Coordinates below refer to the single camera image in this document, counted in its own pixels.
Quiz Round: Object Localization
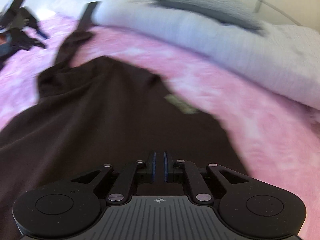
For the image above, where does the black garment pile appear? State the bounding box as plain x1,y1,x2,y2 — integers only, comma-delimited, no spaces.
0,33,17,70

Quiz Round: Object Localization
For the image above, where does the black smartphone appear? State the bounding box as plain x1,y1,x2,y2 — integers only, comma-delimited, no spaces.
76,2,99,31

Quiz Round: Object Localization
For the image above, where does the grey pillow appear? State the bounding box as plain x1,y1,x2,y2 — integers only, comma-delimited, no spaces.
155,0,264,31

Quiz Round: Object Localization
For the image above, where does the pink floral blanket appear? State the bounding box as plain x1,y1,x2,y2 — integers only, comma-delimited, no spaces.
1,16,319,239

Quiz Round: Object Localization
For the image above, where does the dark brown shirt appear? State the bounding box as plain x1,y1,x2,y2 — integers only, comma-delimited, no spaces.
0,29,251,240

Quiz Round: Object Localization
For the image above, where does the white striped duvet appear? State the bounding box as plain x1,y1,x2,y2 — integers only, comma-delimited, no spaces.
53,0,319,109

